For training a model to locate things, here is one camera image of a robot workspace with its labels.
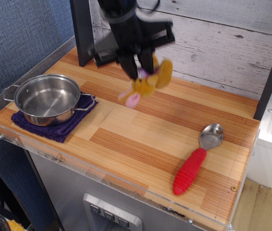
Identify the stainless steel pot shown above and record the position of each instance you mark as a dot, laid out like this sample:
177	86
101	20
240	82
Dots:
48	100

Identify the silver toy fridge front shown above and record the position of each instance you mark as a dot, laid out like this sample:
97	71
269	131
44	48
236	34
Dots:
66	187

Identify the red handled metal scoop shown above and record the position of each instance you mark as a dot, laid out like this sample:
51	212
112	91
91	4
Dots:
211	137

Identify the purple folded cloth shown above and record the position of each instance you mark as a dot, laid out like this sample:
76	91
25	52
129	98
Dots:
59	132

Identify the clear acrylic edge guard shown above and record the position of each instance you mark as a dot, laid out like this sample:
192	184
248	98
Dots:
132	166

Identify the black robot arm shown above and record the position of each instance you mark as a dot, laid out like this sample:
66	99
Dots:
117	11

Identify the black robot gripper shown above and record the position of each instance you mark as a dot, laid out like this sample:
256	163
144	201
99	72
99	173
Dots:
131	37

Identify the yellow object at corner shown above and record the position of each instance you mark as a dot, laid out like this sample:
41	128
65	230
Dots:
14	226

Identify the silver dispenser button panel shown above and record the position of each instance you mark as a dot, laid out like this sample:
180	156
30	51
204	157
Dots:
103	216

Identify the yellow plush bunny toy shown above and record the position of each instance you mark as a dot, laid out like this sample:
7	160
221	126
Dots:
146	84

